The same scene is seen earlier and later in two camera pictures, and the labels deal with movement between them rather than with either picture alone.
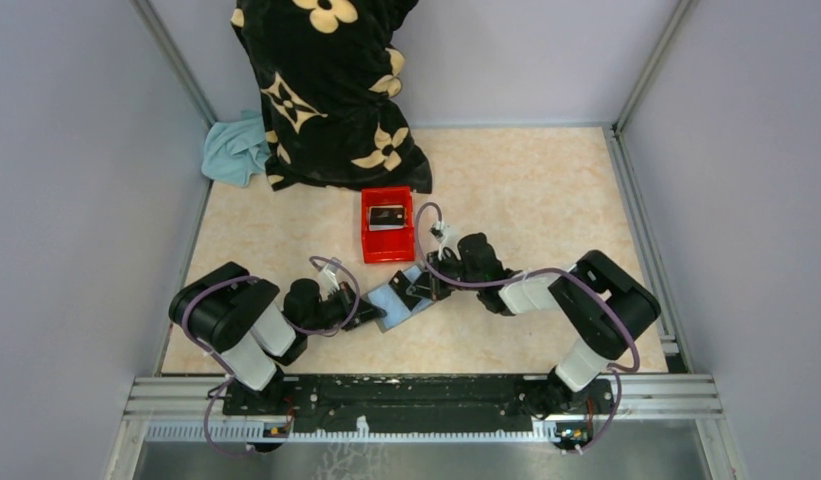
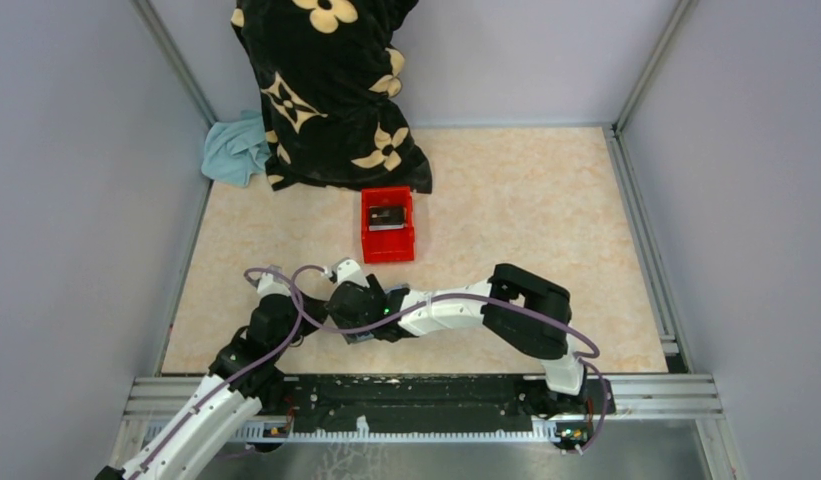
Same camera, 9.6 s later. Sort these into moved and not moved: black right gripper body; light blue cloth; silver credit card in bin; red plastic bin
Moved: black right gripper body
Not moved: silver credit card in bin; light blue cloth; red plastic bin
